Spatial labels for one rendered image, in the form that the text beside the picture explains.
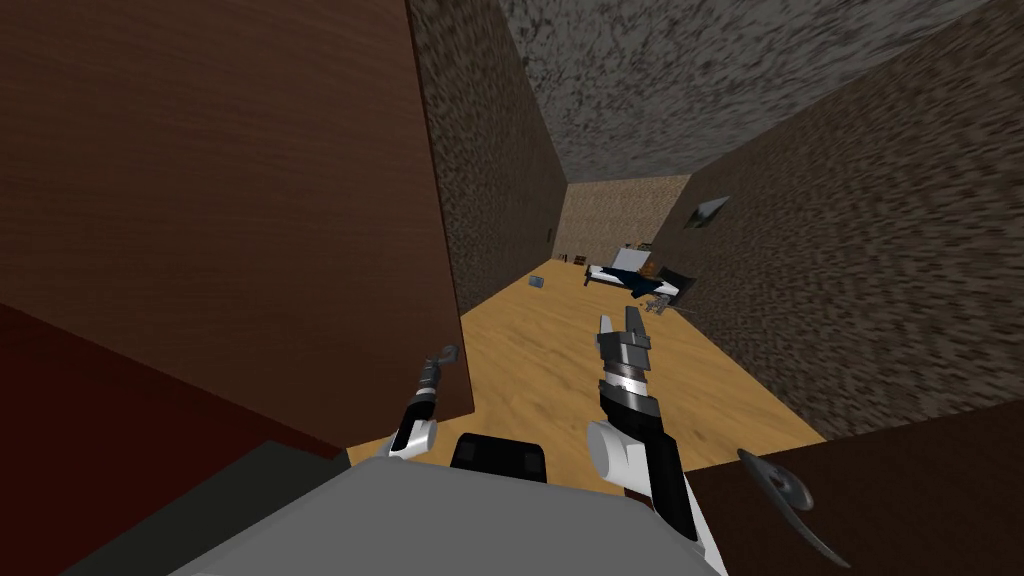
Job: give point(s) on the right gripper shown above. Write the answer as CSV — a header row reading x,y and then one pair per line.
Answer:
x,y
625,352

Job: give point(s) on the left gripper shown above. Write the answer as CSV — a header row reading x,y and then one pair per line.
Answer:
x,y
431,374

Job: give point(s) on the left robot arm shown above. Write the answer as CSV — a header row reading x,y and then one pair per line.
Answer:
x,y
418,424

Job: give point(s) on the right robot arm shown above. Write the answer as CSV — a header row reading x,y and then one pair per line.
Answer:
x,y
640,448

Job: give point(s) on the white bed with dark blanket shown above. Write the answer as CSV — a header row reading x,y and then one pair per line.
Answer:
x,y
634,272

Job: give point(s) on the small grey box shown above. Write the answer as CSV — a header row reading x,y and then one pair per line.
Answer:
x,y
537,282

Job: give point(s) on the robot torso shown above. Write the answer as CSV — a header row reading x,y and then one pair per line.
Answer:
x,y
432,528

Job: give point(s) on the brown wooden door leaf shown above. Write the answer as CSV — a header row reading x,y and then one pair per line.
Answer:
x,y
224,208

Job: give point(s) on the dark brown door leaf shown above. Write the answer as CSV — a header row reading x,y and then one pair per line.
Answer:
x,y
920,496

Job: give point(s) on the grey picture on wall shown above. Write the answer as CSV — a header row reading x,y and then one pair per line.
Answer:
x,y
707,212

